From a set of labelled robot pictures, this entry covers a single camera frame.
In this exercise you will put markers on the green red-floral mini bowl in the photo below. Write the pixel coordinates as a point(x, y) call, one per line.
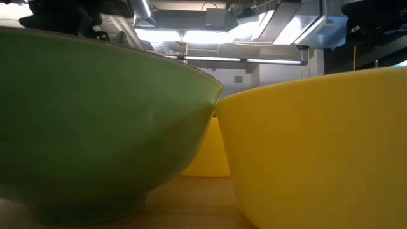
point(95, 127)

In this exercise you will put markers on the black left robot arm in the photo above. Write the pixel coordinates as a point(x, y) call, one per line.
point(63, 16)

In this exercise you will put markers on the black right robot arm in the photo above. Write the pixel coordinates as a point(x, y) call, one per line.
point(375, 16)

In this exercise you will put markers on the grey wall vent grille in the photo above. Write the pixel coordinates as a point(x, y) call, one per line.
point(238, 79)

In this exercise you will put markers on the round silver ventilation duct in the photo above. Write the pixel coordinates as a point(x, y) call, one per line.
point(143, 9)

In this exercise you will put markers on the grey ceiling box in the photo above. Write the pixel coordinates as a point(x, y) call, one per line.
point(216, 16)

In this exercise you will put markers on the yellow mini bowl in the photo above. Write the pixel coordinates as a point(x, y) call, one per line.
point(318, 143)
point(210, 152)

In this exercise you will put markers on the rectangular silver ventilation duct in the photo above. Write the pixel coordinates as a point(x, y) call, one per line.
point(305, 28)

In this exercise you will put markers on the long ceiling light tube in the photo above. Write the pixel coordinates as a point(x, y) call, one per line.
point(213, 58)
point(274, 61)

